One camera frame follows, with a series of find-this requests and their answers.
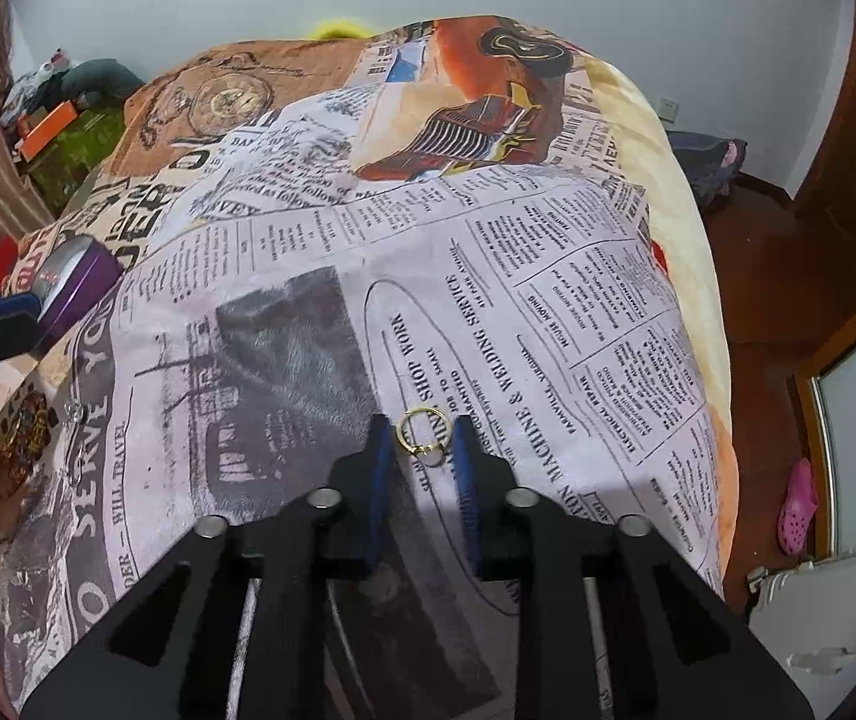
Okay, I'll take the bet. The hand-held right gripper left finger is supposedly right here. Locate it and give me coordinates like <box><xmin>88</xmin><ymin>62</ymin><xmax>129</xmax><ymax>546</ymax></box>
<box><xmin>19</xmin><ymin>414</ymin><xmax>399</xmax><ymax>720</ymax></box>

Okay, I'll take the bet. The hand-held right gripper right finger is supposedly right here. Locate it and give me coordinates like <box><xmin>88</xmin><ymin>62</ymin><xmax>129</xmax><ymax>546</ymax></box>
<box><xmin>452</xmin><ymin>414</ymin><xmax>815</xmax><ymax>720</ymax></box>

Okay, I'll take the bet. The gold ring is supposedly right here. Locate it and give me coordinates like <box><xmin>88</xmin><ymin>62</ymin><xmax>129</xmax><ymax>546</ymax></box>
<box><xmin>395</xmin><ymin>408</ymin><xmax>444</xmax><ymax>466</ymax></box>

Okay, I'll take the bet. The purple jewelry box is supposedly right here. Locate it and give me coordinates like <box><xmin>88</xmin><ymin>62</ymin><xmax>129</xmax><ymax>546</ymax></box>
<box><xmin>30</xmin><ymin>235</ymin><xmax>126</xmax><ymax>358</ymax></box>

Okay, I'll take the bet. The green cloth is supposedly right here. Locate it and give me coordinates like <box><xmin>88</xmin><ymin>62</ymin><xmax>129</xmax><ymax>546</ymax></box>
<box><xmin>26</xmin><ymin>109</ymin><xmax>129</xmax><ymax>215</ymax></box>

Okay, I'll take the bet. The orange box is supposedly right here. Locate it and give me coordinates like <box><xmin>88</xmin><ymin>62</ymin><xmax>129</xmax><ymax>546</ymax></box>
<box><xmin>14</xmin><ymin>101</ymin><xmax>76</xmax><ymax>162</ymax></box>

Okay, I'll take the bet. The newspaper print blanket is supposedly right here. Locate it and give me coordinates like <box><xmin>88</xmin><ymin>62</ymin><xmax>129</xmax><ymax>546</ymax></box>
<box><xmin>0</xmin><ymin>15</ymin><xmax>738</xmax><ymax>720</ymax></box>

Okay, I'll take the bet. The grey pile of clothes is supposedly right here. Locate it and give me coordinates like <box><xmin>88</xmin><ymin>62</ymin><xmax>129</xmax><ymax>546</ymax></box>
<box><xmin>4</xmin><ymin>49</ymin><xmax>148</xmax><ymax>117</ymax></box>

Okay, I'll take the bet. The pink clog shoe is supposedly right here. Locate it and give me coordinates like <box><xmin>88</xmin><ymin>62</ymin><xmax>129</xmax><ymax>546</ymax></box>
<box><xmin>776</xmin><ymin>457</ymin><xmax>820</xmax><ymax>556</ymax></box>

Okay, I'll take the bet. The white appliance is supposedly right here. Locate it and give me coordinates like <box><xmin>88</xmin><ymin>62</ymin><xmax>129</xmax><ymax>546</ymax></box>
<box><xmin>744</xmin><ymin>544</ymin><xmax>856</xmax><ymax>698</ymax></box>

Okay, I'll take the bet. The dark bag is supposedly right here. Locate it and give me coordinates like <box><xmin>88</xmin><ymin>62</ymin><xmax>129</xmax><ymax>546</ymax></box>
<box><xmin>668</xmin><ymin>130</ymin><xmax>748</xmax><ymax>211</ymax></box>

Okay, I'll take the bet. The yellow plush object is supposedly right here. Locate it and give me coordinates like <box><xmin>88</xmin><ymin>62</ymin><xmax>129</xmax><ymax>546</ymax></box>
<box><xmin>308</xmin><ymin>15</ymin><xmax>373</xmax><ymax>42</ymax></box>

